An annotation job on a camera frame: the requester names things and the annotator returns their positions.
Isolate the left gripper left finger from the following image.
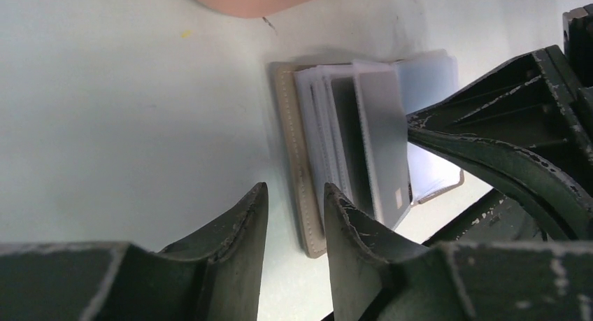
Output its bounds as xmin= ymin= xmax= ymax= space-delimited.
xmin=1 ymin=183 xmax=269 ymax=320

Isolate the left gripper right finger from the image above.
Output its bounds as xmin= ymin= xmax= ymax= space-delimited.
xmin=324 ymin=183 xmax=592 ymax=320

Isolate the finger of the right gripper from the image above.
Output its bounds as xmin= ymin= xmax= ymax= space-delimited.
xmin=408 ymin=128 xmax=592 ymax=241

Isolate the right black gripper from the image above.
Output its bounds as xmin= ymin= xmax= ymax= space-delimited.
xmin=408 ymin=3 xmax=592 ymax=169

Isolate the grey card holder wallet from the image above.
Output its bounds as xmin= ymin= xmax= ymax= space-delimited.
xmin=274 ymin=50 xmax=464 ymax=258

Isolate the black credit card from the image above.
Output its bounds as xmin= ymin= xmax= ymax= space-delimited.
xmin=330 ymin=63 xmax=410 ymax=229

